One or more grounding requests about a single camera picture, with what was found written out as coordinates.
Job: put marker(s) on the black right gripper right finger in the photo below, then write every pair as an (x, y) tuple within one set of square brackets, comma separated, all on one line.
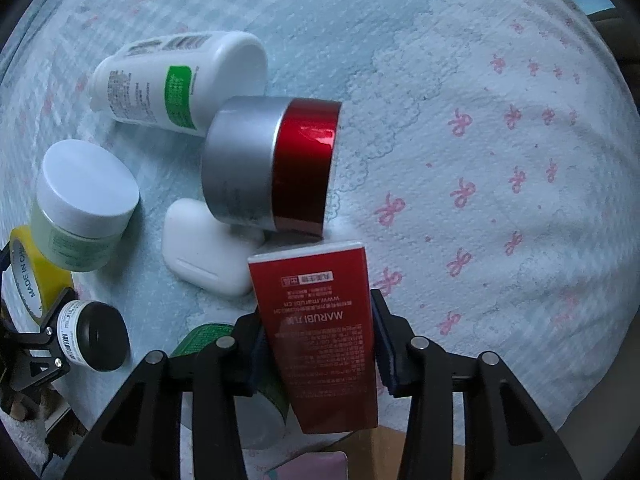
[(506, 436)]

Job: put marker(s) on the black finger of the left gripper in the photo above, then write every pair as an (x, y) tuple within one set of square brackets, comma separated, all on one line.
[(46, 335)]

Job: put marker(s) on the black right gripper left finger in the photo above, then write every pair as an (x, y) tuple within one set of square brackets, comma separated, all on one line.
[(138, 434)]

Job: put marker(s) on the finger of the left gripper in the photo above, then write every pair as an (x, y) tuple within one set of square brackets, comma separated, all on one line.
[(28, 376)]

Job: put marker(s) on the grey jar black lid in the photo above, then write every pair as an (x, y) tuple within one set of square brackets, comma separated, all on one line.
[(93, 334)]

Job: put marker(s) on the yellow tape roll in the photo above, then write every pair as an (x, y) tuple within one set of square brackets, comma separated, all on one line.
[(38, 281)]

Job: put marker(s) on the light green jar white lid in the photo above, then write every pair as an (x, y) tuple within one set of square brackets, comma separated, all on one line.
[(85, 197)]

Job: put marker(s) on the white earbuds case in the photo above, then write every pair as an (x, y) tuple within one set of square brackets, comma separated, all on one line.
[(207, 253)]

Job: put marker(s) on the red Marubi cosmetic box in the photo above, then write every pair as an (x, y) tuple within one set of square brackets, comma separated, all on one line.
[(314, 302)]

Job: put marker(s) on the red and silver jar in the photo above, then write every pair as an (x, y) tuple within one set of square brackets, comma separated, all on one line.
[(267, 161)]

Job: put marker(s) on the white bottle green label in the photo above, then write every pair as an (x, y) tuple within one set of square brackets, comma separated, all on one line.
[(178, 82)]

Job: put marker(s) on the cardboard box pink side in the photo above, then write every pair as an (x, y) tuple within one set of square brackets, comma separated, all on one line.
[(367, 454)]

